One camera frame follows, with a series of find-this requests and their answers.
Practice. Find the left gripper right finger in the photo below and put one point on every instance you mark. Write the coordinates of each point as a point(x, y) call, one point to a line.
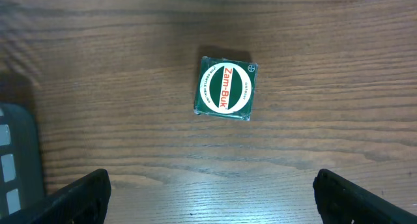
point(340, 201)

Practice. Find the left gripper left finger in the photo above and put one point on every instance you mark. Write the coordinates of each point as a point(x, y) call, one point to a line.
point(83, 201)

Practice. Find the dark green round-label packet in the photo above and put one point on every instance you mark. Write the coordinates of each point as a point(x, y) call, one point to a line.
point(226, 88)

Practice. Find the dark grey plastic basket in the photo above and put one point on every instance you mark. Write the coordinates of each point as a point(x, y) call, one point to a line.
point(21, 167)

